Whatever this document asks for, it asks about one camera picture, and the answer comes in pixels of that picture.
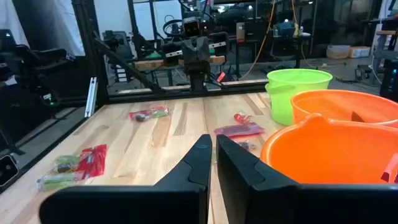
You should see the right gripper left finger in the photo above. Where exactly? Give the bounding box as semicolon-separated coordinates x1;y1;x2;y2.
39;134;213;224

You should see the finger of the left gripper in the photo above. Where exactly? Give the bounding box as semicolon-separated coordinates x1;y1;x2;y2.
182;37;197;62
195;37;211;62

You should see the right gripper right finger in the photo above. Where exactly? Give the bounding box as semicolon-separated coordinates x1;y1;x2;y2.
216;134;398;224

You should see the clear packet green candy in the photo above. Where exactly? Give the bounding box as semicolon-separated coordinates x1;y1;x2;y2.
52;154;81;174
36;172;85;191
146;105;171;119

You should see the red twisted candy wrapper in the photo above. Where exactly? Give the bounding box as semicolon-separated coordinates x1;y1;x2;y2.
233;113;253;125

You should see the multicolour wrapped candy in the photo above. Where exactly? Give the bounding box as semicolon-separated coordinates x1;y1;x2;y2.
238;140;257;151

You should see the clear packet dark candy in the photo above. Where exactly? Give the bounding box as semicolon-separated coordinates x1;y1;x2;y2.
129;111;152;123

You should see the purple candy packet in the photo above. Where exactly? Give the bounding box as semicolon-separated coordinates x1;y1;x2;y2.
213;122;266;138

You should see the red candy packet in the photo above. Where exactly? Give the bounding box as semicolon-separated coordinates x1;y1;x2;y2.
74;144;108;181

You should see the green halloween bucket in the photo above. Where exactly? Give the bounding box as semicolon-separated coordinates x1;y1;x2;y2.
266;68;333;126

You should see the red candy stick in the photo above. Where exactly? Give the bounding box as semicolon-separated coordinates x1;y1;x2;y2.
381;152;398;184

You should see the wooden workbench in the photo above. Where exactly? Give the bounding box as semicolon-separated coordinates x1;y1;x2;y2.
134;55;226;71

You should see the blue machine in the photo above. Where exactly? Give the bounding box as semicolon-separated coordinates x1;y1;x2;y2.
275;20;296;37

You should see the aluminium extrusion bar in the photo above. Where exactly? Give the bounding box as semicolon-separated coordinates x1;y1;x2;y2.
84;77;99;118

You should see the brown cardboard box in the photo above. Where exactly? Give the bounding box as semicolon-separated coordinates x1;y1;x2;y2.
326;45;351;60

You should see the black chair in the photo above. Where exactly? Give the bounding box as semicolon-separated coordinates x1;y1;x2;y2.
0;29;75;106

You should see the white orange cardboard box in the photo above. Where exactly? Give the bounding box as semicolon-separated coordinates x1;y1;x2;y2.
348;45;371;59

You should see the black equipment cabinet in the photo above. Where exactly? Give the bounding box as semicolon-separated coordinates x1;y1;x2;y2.
381;58;398;101

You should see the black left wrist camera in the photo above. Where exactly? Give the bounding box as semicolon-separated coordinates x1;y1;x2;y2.
183;19;200;37

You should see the black frame rail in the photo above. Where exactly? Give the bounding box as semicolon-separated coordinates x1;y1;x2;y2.
107;81;270;103

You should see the black diagonal frame brace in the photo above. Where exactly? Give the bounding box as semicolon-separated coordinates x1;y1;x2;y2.
93;37;164;93

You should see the yellow hanging cable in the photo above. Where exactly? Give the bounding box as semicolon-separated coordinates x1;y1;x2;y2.
290;0;313;68
241;0;277;80

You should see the orange bucket black handle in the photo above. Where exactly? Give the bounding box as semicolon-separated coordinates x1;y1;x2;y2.
260;113;398;185

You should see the black frame post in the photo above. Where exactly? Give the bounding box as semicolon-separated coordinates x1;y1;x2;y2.
72;0;109;105

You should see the orange bucket without handle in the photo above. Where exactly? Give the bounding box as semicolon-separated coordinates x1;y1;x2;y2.
290;89;398;129

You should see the black table-level camera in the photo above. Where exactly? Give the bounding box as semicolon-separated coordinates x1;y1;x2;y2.
0;154;20;187

